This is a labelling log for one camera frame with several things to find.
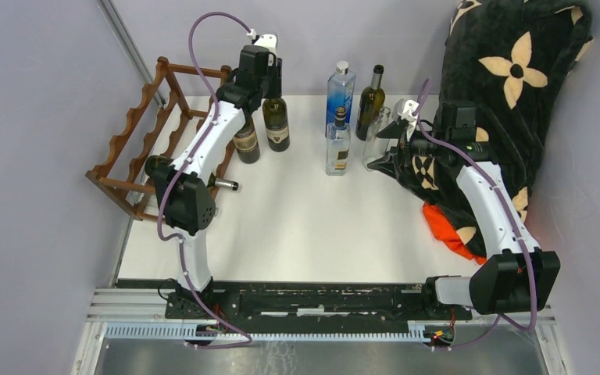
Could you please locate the brown wooden wine rack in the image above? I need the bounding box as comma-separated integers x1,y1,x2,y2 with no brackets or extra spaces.
85,56,208,221

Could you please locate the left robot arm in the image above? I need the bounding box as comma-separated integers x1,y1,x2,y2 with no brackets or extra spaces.
150,45,281,319

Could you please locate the aluminium corner profile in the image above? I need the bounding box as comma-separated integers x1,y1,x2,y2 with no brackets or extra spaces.
97,0,154,84

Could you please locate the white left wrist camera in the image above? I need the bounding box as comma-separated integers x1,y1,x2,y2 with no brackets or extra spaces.
246,28,278,56

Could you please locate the green wine bottle brown label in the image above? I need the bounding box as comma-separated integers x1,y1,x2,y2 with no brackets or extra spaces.
144,155,240,191

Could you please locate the orange cloth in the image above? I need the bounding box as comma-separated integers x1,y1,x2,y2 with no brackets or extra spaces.
422,203,487,265

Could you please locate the black floral blanket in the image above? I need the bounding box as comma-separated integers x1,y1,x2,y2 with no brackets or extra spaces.
396,1,593,257

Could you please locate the blue square glass bottle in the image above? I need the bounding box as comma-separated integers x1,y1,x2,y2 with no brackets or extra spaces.
325,61,356,130

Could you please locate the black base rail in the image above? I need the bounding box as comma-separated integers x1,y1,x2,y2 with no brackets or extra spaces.
87,279,555,345

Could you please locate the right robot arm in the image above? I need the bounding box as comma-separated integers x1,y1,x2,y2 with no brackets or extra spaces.
369,99,560,319

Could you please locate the clear round glass bottle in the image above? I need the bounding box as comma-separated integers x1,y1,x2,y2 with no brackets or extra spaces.
362,106,391,172

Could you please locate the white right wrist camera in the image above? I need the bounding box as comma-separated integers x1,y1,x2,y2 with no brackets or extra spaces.
395,99,420,141

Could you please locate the clear square bottle black cap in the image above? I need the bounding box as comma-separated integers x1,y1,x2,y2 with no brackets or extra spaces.
326,106,351,176

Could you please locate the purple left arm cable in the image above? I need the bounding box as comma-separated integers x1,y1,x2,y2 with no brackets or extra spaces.
155,11,257,348

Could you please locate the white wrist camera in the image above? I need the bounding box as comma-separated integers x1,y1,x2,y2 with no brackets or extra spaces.
246,28,278,56
395,99,420,141

